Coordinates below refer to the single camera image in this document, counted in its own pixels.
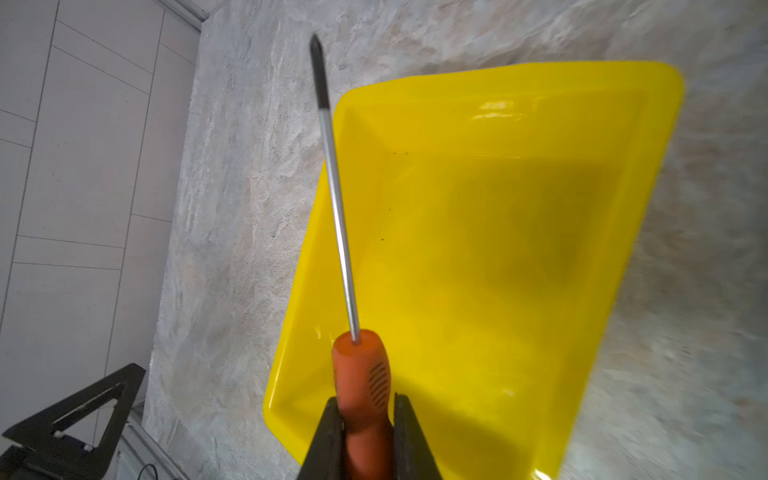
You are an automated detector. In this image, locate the orange handled screwdriver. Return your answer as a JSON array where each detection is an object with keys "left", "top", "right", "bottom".
[{"left": 309, "top": 35, "right": 394, "bottom": 479}]

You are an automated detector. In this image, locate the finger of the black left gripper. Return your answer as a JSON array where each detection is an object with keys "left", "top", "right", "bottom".
[{"left": 2, "top": 363, "right": 146, "bottom": 462}]

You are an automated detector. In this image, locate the aluminium front rail frame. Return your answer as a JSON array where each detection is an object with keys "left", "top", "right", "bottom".
[{"left": 115, "top": 402, "right": 188, "bottom": 480}]

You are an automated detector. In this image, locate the yellow plastic bin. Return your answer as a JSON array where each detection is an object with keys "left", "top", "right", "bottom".
[{"left": 262, "top": 60, "right": 686, "bottom": 480}]

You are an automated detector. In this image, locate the aluminium left corner post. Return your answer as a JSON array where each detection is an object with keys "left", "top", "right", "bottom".
[{"left": 158, "top": 0, "right": 210, "bottom": 32}]

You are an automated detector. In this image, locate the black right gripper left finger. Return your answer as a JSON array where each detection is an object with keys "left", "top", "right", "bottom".
[{"left": 296, "top": 397, "right": 345, "bottom": 480}]

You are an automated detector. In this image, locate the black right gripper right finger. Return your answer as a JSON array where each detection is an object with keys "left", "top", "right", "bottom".
[{"left": 394, "top": 393, "right": 442, "bottom": 480}]

